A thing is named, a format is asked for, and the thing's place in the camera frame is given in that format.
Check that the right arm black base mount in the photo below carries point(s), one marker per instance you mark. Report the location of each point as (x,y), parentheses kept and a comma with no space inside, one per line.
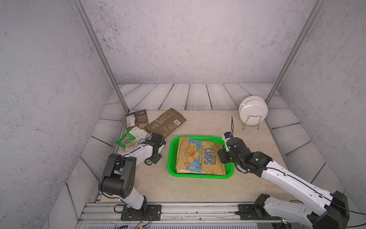
(248,211)

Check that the yellow blue kettle chips bag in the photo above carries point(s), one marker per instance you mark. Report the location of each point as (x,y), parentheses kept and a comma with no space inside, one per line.
(199,157)

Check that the green Chuba cassava chips bag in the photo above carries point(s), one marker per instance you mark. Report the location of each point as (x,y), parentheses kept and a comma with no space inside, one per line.
(131,140)

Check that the brown Lerna cassava bag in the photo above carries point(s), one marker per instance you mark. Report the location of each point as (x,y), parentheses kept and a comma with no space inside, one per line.
(166,123)

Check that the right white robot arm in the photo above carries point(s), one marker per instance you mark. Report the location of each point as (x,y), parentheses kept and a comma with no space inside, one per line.
(317,208)

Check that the right aluminium frame post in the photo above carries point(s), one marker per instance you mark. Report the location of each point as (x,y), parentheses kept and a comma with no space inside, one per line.
(318,5)

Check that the aluminium frame post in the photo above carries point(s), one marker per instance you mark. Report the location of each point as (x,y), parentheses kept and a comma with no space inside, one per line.
(318,5)
(78,5)

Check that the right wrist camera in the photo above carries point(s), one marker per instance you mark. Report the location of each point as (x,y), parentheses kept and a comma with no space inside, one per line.
(227,136)

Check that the left aluminium frame post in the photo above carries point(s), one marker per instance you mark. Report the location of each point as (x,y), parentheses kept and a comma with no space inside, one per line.
(78,5)

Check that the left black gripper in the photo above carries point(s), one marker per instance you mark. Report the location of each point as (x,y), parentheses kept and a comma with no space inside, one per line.
(156,161)

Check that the white plate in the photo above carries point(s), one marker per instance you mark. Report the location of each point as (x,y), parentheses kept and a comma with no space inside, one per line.
(253,105)

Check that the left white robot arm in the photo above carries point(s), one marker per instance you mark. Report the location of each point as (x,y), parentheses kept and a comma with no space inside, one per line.
(118,176)

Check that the dark brown snack bag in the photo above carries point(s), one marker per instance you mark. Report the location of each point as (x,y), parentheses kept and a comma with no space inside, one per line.
(137,119)

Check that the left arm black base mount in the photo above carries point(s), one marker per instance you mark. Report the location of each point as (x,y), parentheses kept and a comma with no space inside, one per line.
(146,213)

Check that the metal wire plate stand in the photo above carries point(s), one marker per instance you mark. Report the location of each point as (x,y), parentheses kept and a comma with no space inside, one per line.
(252,121)

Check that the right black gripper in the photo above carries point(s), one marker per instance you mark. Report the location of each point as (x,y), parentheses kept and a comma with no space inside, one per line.
(222,154)

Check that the green plastic mesh basket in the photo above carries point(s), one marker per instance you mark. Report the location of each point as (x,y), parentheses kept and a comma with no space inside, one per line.
(173,157)

